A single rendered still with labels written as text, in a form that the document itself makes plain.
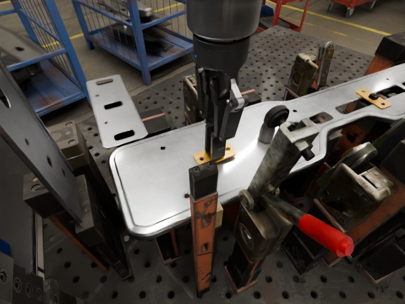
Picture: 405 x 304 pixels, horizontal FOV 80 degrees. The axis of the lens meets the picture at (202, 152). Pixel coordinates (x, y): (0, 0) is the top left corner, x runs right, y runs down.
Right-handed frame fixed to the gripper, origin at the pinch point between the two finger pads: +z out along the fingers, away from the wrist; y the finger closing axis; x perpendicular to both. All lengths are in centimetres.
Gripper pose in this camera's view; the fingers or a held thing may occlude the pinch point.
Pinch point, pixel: (215, 140)
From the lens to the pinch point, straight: 46.0
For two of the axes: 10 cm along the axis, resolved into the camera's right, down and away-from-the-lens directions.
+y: -4.3, -6.7, 6.0
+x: -9.0, 3.2, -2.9
